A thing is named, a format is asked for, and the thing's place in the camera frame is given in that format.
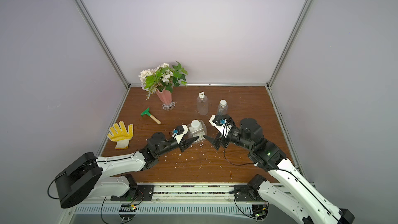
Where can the yellow work glove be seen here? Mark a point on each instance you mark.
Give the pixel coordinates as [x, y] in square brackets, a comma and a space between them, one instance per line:
[121, 135]

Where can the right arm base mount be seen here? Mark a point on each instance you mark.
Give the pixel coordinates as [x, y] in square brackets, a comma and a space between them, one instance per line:
[246, 193]

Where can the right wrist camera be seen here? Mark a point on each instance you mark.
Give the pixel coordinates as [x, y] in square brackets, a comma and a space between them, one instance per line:
[223, 123]

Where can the square clear bottle with label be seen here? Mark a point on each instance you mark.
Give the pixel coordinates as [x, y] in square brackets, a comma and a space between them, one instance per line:
[199, 133]

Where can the round clear bottle front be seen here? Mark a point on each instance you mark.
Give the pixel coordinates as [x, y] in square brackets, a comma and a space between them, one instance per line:
[222, 110]

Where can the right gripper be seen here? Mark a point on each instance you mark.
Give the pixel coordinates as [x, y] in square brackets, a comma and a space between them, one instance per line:
[221, 140]

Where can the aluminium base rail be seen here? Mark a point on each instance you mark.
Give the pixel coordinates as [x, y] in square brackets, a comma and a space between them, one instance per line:
[179, 200]

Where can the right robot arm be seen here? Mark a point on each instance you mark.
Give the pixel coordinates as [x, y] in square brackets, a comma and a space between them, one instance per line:
[303, 203]

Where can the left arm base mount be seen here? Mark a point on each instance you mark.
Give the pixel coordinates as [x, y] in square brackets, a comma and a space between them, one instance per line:
[136, 193]

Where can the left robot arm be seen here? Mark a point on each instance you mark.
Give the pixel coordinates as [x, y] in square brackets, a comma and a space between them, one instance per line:
[90, 176]

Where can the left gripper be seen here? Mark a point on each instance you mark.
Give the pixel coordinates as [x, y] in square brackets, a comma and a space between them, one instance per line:
[185, 142]

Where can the round clear bottle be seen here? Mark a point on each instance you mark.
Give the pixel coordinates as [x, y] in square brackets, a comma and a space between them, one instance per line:
[222, 110]
[202, 105]

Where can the pink vase with flowers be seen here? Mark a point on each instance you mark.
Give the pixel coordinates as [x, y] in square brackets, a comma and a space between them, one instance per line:
[162, 80]

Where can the white cap small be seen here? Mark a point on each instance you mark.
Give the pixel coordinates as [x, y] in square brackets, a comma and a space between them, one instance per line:
[223, 103]

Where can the green scraper wooden handle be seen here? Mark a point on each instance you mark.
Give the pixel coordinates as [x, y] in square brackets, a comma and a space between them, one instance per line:
[147, 112]

